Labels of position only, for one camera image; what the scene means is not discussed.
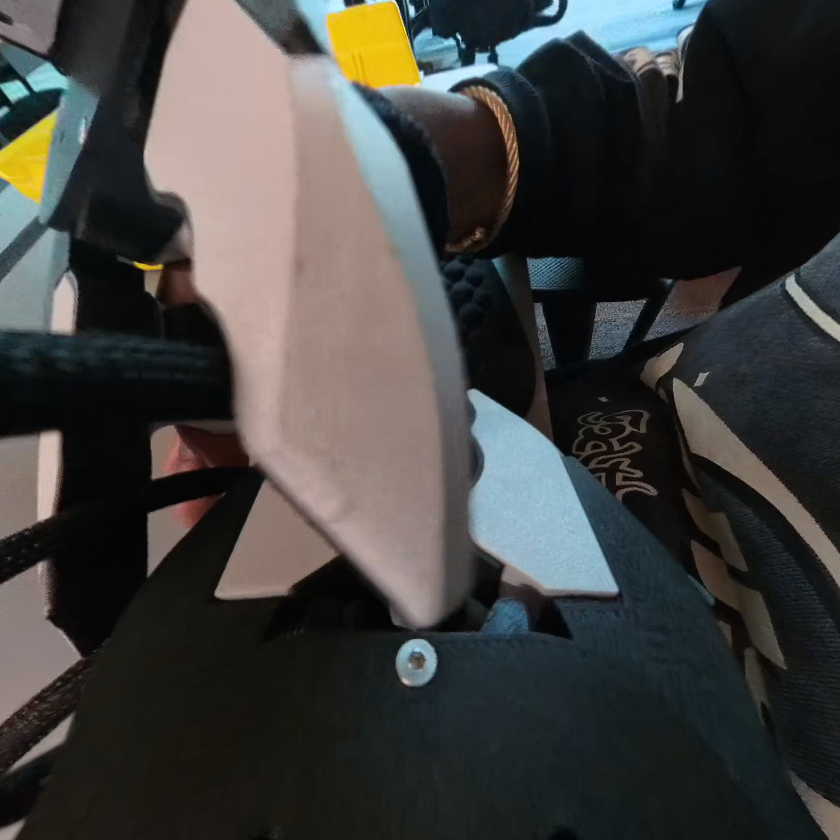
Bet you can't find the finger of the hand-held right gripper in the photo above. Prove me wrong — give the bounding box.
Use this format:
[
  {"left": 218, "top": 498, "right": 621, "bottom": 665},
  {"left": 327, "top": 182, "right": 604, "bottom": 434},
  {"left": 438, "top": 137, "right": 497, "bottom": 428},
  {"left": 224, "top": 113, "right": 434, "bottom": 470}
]
[
  {"left": 39, "top": 77, "right": 101, "bottom": 227},
  {"left": 144, "top": 0, "right": 475, "bottom": 629}
]

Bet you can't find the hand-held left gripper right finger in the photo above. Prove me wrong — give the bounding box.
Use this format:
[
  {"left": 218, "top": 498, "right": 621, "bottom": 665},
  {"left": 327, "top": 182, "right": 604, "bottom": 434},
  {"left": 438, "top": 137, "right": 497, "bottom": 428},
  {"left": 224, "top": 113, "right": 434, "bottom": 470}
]
[{"left": 466, "top": 389, "right": 620, "bottom": 599}]

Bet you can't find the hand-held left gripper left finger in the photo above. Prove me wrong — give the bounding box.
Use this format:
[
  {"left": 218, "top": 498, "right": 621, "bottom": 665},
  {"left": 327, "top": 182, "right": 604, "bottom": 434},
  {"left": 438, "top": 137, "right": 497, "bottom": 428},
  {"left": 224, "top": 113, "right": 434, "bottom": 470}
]
[{"left": 214, "top": 481, "right": 343, "bottom": 601}]

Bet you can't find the thick black braided hdmi cable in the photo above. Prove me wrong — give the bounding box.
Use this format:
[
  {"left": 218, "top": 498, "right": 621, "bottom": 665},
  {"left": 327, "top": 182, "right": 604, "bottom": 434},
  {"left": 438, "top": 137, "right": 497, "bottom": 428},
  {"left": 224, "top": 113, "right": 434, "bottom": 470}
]
[{"left": 0, "top": 330, "right": 236, "bottom": 439}]

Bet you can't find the yellow plastic bin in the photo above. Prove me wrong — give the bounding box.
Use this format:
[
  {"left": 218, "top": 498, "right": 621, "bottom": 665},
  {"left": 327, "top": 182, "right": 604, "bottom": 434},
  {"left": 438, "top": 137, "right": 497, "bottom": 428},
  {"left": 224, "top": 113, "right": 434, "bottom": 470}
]
[
  {"left": 0, "top": 110, "right": 61, "bottom": 206},
  {"left": 326, "top": 0, "right": 421, "bottom": 89}
]

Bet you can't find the person's right forearm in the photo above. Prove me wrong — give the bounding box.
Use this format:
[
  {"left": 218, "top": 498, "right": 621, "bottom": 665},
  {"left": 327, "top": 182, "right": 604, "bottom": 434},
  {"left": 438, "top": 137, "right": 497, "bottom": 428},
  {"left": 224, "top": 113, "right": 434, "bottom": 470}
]
[{"left": 505, "top": 0, "right": 840, "bottom": 284}]

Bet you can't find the person's right hand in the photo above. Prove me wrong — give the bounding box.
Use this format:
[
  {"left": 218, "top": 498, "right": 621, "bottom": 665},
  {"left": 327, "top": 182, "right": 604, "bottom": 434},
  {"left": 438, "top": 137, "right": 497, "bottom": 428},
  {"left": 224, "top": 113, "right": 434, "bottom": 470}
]
[{"left": 392, "top": 87, "right": 511, "bottom": 255}]

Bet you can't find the dark patterned clothing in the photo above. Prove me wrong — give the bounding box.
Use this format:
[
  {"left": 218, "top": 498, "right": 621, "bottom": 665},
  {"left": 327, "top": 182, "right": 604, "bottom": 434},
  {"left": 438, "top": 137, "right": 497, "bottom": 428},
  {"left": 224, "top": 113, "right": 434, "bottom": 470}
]
[{"left": 548, "top": 236, "right": 840, "bottom": 840}]

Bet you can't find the black office chair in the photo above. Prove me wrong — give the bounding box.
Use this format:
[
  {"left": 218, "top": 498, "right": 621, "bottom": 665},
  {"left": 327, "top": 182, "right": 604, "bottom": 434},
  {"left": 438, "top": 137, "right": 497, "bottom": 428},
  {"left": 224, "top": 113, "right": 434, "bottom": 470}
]
[{"left": 408, "top": 0, "right": 568, "bottom": 67}]

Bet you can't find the gold bracelet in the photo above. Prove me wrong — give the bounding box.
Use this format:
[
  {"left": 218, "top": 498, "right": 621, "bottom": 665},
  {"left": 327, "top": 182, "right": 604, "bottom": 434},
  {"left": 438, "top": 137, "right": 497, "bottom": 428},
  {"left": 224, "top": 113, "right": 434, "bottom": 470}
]
[{"left": 445, "top": 84, "right": 521, "bottom": 257}]

